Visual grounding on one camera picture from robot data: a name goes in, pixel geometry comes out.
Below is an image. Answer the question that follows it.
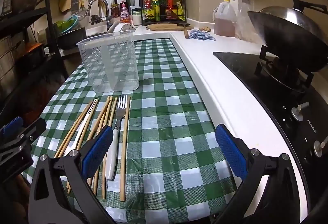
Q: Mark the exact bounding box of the white spoon with striped handle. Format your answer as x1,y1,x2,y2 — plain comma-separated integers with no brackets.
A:
63,98,100,156

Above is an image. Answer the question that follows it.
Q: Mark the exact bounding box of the large red sauce bottle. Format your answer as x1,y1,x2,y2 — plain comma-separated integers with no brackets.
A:
166,0,178,21

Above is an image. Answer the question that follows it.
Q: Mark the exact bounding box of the yellow seasoning packet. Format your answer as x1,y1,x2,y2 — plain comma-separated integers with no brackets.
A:
177,1,185,21

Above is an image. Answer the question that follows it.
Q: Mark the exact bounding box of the clear plastic bag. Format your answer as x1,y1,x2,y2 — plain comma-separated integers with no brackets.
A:
234,5,264,42

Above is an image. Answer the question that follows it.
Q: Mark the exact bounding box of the oil jug with yellow cap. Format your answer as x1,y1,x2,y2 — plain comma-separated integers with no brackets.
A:
213,0,237,38

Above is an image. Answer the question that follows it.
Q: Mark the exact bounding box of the round wooden cutting board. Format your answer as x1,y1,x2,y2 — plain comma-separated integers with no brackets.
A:
146,23,194,32

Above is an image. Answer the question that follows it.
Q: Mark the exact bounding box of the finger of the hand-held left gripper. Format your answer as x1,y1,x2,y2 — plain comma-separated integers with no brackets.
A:
0,116,25,138
15,118,47,149

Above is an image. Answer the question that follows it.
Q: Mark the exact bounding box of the blue colander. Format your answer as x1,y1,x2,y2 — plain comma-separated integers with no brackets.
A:
61,16,79,32

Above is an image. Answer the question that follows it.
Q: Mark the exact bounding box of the chrome faucet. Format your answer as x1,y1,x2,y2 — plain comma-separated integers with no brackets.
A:
86,0,110,31

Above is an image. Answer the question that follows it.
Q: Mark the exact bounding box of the clear plastic utensil holder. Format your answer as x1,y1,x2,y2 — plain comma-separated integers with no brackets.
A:
76,30,140,94

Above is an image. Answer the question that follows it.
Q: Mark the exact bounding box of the orange pot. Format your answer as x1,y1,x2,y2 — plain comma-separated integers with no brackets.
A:
24,43,44,58

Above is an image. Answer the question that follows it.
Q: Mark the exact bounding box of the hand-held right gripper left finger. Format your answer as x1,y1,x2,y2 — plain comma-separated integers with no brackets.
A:
28,125,116,224

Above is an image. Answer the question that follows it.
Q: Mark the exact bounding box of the yellow green bottle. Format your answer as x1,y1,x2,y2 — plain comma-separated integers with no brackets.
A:
152,0,160,21

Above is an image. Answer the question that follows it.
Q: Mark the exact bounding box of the silver stove knob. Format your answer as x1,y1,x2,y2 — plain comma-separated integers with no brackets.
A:
313,137,328,158
291,102,309,121

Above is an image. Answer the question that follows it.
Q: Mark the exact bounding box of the green checkered tablecloth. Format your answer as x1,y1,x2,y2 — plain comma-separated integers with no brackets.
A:
22,39,237,224

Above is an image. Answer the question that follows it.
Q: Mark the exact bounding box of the white strainer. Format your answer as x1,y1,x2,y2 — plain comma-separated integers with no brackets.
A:
106,21,135,35

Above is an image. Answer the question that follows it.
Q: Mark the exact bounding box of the black glass gas stove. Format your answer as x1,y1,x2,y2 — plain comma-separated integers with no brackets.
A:
213,52,328,183

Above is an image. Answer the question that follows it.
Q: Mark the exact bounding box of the pink dish soap bottle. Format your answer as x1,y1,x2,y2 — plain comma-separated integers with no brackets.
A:
119,0,130,18

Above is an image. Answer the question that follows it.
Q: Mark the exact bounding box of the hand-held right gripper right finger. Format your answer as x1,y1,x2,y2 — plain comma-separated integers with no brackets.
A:
213,124,301,224

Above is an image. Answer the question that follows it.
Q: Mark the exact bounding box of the wooden handled spatula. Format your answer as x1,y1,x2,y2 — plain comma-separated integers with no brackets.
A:
177,23,191,39

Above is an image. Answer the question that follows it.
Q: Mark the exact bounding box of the metal kettle on stove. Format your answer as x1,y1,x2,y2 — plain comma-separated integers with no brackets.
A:
247,0,328,91

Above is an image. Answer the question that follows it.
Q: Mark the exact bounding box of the blue rag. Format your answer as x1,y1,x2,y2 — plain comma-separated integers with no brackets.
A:
188,29,216,42

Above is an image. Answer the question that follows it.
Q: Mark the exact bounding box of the red label sauce bottle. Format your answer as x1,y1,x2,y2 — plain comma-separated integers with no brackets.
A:
143,0,152,22

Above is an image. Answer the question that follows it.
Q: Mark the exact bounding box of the dark sauce bottle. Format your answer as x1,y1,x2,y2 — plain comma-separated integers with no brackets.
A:
159,0,166,21

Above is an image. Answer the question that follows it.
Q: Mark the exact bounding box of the black dish rack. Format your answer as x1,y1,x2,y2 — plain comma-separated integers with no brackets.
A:
0,0,90,117

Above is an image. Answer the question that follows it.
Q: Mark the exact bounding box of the green colander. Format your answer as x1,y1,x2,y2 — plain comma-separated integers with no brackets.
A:
55,21,69,33

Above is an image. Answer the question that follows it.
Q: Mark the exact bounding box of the bunch of wooden chopsticks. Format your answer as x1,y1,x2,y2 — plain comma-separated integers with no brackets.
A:
54,96,131,202

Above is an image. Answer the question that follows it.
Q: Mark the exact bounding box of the black wire spice rack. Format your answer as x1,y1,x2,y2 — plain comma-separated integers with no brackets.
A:
140,0,187,26

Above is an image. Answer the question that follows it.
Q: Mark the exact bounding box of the white canister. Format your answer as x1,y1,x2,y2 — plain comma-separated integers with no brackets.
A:
132,10,142,26

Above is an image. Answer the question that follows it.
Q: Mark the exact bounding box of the black cooking pot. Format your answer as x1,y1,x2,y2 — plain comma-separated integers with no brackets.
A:
59,27,87,49

